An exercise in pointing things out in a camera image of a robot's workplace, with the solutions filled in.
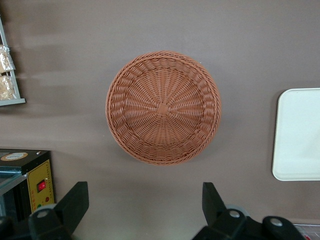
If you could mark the black food warmer cabinet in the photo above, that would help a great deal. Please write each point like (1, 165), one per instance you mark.
(37, 175)

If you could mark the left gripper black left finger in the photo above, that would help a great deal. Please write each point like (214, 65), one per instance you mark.
(67, 215)

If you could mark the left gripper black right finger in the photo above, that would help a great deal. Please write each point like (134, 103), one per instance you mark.
(220, 222)

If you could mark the grey snack rack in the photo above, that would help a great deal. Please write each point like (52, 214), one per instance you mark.
(12, 102)

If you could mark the beige plastic tray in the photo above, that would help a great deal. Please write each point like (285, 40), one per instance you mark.
(300, 135)

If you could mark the clear bag of snacks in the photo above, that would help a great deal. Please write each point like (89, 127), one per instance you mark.
(6, 87)
(5, 60)

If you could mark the clear acrylic bottle rack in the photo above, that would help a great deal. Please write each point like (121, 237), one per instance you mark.
(310, 225)

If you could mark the round brown wicker basket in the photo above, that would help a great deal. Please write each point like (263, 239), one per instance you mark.
(163, 110)

